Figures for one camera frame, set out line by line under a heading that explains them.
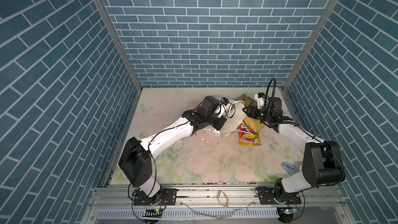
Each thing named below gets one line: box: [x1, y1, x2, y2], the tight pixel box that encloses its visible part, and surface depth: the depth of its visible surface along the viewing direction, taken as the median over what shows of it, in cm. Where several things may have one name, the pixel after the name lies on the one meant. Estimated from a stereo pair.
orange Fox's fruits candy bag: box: [237, 123, 262, 147], surface depth 93 cm
